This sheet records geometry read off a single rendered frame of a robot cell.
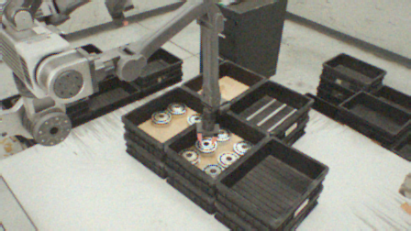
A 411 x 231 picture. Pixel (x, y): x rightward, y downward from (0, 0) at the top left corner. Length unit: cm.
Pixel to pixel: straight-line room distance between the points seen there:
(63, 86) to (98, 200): 79
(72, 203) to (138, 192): 29
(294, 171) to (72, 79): 106
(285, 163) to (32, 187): 116
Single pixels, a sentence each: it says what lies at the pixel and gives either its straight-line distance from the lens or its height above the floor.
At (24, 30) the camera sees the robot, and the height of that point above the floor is 153.
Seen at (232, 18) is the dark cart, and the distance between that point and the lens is 318.
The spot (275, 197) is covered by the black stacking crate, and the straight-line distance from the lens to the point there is 168.
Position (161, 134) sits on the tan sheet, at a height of 83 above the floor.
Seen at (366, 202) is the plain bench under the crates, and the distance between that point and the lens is 197.
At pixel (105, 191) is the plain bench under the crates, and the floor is 70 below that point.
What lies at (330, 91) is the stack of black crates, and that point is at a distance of 324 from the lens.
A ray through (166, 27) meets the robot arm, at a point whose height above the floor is 152.
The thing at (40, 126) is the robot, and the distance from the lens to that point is 151.
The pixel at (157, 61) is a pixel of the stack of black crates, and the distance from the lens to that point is 323.
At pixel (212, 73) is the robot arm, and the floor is 126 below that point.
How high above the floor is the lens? 206
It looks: 37 degrees down
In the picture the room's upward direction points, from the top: 2 degrees clockwise
